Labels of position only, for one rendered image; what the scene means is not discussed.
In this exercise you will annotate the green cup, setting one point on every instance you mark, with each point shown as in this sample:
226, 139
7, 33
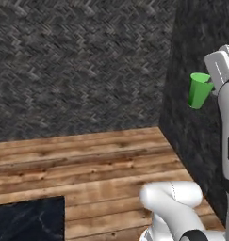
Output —
198, 92

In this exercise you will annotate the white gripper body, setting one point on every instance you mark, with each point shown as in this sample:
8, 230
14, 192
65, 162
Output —
219, 69

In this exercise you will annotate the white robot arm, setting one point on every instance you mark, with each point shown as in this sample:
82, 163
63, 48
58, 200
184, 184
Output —
169, 200

